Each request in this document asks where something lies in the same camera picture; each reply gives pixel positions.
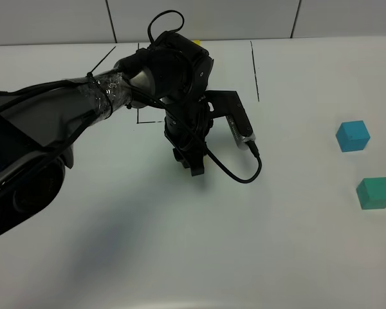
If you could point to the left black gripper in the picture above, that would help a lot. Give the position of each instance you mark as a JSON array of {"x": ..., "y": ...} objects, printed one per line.
[{"x": 186, "y": 126}]

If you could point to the blue cube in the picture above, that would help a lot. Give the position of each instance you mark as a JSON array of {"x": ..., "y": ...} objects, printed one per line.
[{"x": 352, "y": 136}]

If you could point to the green cube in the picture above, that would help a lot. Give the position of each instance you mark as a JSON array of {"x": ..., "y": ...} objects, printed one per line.
[{"x": 371, "y": 193}]

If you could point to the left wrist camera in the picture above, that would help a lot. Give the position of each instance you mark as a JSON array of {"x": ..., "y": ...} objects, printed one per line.
[{"x": 228, "y": 104}]

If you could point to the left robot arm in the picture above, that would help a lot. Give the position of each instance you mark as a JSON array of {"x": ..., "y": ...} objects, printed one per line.
[{"x": 40, "y": 123}]

